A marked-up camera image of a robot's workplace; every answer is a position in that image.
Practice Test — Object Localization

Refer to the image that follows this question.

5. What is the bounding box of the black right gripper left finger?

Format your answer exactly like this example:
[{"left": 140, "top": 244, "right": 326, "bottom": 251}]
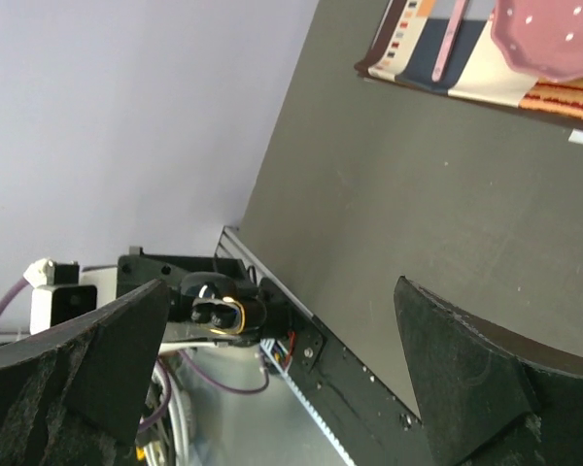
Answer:
[{"left": 0, "top": 280, "right": 169, "bottom": 465}]

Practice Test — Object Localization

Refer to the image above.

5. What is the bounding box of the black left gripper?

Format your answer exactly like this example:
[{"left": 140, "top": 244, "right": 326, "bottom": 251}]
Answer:
[{"left": 116, "top": 248, "right": 293, "bottom": 348}]

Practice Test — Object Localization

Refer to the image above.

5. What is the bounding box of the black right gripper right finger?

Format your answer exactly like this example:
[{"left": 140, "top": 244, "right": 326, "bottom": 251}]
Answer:
[{"left": 394, "top": 277, "right": 583, "bottom": 465}]

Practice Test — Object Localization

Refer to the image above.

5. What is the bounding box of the glossy black charging case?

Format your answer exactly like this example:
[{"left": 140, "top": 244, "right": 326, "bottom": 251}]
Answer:
[{"left": 176, "top": 272, "right": 267, "bottom": 336}]

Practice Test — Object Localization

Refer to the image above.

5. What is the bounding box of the colourful patchwork placemat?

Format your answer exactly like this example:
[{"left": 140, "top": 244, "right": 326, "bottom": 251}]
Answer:
[{"left": 355, "top": 1, "right": 583, "bottom": 130}]

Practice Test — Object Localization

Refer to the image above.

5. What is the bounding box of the pink dotted plate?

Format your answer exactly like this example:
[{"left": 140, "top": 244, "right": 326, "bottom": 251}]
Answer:
[{"left": 491, "top": 0, "right": 583, "bottom": 83}]

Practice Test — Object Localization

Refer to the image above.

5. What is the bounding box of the aluminium frame rail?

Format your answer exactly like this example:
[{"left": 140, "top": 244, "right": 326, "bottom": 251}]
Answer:
[{"left": 172, "top": 225, "right": 360, "bottom": 466}]

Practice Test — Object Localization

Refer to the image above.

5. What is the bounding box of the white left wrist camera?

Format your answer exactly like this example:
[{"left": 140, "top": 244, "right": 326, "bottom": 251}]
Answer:
[{"left": 23, "top": 258, "right": 118, "bottom": 335}]

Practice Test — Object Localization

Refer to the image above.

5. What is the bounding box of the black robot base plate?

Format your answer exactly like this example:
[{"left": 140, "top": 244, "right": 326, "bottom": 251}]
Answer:
[{"left": 259, "top": 279, "right": 427, "bottom": 466}]

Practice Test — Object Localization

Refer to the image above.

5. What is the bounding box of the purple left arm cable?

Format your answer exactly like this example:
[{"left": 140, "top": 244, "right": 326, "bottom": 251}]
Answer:
[{"left": 0, "top": 279, "right": 271, "bottom": 433}]

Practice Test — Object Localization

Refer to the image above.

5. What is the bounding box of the fork with pink handle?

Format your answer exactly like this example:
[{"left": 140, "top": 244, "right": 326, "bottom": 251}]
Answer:
[{"left": 431, "top": 0, "right": 468, "bottom": 83}]

